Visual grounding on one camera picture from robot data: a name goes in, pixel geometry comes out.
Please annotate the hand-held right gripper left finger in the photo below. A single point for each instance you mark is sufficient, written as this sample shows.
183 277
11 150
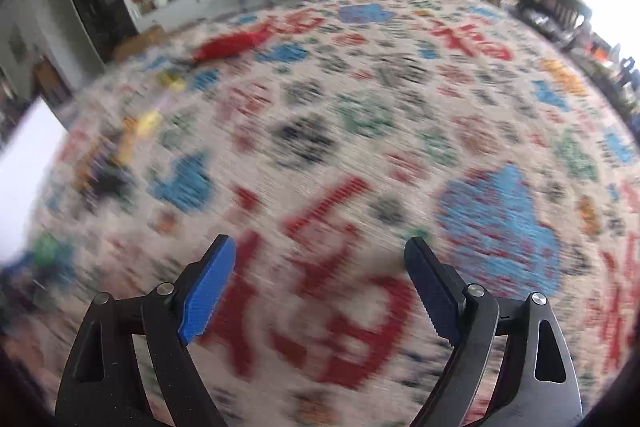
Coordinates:
210 287

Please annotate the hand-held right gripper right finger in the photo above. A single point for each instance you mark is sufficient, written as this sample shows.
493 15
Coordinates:
435 292

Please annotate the green snack packet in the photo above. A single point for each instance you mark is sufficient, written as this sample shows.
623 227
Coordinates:
47 249

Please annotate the corn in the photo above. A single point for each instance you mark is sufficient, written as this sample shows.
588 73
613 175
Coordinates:
147 122

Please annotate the printed woven blanket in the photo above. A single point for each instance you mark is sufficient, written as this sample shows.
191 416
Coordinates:
380 117

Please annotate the white box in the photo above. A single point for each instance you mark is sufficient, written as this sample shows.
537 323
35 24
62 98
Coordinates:
27 177

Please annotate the red snack packet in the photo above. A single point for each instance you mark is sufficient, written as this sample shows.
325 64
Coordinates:
225 46

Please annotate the brown cardboard box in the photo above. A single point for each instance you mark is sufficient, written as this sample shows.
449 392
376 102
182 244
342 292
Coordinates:
139 43

